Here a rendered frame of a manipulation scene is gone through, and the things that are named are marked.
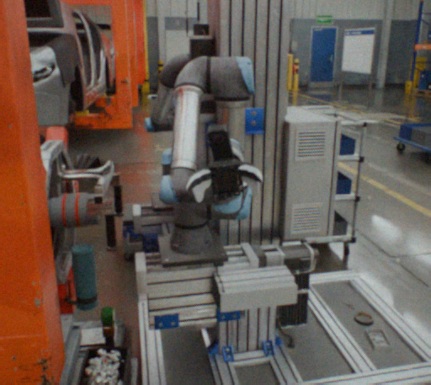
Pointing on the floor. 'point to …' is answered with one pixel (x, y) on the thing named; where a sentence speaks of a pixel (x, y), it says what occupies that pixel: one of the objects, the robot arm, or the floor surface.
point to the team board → (359, 55)
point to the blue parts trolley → (414, 136)
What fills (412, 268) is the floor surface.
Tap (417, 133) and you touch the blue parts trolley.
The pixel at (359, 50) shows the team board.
